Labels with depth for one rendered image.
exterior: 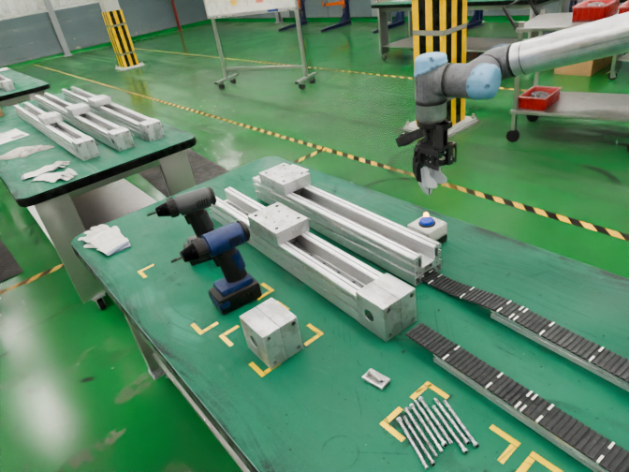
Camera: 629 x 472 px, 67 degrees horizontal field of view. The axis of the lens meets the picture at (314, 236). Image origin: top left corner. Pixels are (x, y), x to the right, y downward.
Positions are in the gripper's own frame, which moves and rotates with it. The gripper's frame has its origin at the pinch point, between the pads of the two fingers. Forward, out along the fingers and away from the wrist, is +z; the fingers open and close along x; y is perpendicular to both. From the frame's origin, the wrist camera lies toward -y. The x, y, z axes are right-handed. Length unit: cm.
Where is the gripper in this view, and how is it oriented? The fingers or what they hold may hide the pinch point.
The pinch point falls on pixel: (426, 189)
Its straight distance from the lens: 133.5
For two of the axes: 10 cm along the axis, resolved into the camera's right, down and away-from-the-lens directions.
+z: 1.4, 8.5, 5.1
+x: 7.9, -4.1, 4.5
